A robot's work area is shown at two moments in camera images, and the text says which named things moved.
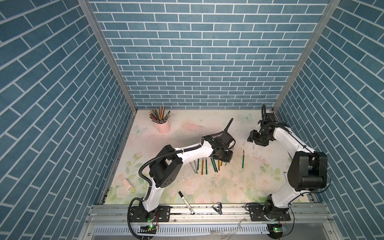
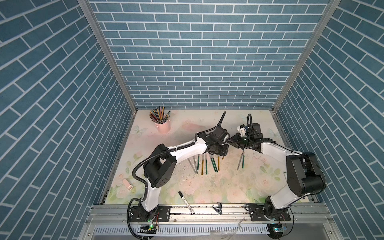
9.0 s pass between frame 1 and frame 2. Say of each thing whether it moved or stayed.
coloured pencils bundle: stayed
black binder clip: stayed
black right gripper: moved
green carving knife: stayed
